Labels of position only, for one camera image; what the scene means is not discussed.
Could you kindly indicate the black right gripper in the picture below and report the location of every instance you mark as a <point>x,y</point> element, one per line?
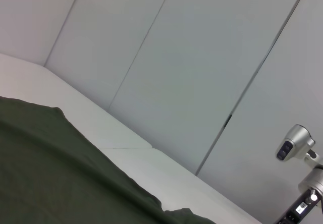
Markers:
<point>292,215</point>

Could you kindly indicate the dark green FREE t-shirt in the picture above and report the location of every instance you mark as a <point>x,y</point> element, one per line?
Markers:
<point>50,171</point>

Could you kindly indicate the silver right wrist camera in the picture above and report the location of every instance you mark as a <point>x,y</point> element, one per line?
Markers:
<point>295,143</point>

